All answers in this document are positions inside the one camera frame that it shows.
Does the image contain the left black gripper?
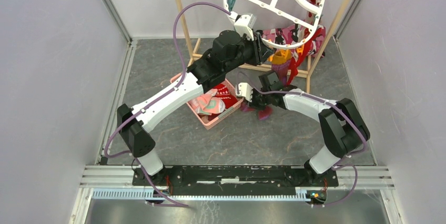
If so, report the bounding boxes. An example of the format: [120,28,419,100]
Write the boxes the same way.
[224,32,275,75]

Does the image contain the maroon purple sock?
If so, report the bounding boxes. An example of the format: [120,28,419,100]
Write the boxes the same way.
[240,103,273,121]
[269,49,292,85]

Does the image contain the plain red sock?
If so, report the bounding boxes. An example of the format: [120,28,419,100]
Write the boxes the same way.
[287,45,312,85]

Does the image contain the white round clip hanger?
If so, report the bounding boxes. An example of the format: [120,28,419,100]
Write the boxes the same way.
[222,0,328,63]

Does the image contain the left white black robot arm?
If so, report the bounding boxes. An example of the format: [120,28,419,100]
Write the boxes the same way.
[117,30,274,186]

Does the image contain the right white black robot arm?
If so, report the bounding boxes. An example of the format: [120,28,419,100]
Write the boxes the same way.
[236,70,370,186]

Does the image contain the red white patterned Christmas sock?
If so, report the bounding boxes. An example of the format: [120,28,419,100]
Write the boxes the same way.
[214,84,238,109]

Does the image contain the pink perforated plastic basket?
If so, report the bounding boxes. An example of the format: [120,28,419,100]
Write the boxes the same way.
[186,79,243,129]

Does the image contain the pink camouflage cloth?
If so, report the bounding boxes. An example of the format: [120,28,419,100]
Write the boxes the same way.
[257,24,326,57]

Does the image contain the pink green patterned sock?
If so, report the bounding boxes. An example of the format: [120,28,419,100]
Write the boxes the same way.
[188,89,225,115]

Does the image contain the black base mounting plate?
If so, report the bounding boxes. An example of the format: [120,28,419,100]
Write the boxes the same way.
[151,165,339,196]

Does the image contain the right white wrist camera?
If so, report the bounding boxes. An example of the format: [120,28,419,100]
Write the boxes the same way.
[236,82,253,103]

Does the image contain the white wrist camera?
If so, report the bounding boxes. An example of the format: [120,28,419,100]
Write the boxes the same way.
[229,12,256,40]
[236,82,253,103]

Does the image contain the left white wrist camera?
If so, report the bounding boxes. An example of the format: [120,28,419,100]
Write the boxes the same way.
[229,12,256,40]

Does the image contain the wooden rack frame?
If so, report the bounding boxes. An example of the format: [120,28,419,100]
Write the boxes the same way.
[168,0,367,94]

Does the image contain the white toothed cable rail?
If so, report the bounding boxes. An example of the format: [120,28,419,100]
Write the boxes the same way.
[92,187,311,201]

